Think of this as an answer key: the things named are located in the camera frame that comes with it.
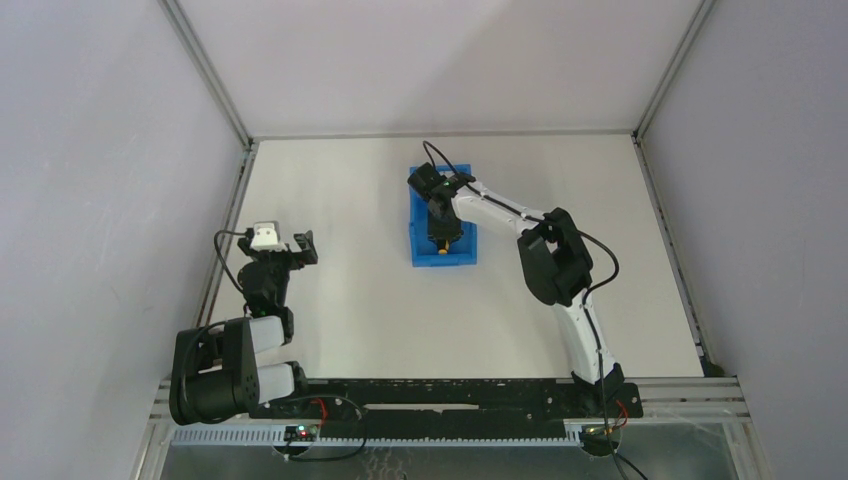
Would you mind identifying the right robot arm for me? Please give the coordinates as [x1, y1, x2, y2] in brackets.
[407, 164, 624, 410]

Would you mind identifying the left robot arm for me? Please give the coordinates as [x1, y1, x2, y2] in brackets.
[169, 226, 318, 425]

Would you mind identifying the blue plastic bin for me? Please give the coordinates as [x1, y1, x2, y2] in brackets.
[408, 188, 478, 268]

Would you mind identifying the small circuit board with leds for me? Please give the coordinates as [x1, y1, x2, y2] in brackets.
[283, 425, 320, 444]

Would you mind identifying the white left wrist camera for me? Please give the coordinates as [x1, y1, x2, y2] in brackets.
[249, 221, 287, 252]

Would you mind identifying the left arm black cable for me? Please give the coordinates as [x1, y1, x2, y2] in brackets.
[213, 229, 256, 313]

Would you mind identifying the aluminium frame rail back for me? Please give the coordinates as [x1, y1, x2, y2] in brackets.
[251, 128, 634, 143]

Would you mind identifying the aluminium frame rail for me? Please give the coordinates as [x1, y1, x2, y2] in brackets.
[159, 1, 255, 326]
[631, 1, 726, 378]
[251, 128, 634, 143]

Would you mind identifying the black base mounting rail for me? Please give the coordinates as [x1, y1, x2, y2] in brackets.
[252, 378, 644, 442]

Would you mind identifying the white slotted cable duct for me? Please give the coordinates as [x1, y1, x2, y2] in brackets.
[171, 424, 286, 446]

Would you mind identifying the aluminium frame rail left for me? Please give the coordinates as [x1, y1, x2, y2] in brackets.
[159, 1, 255, 326]

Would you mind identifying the aluminium frame rail right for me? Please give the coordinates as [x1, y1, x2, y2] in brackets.
[631, 1, 726, 378]

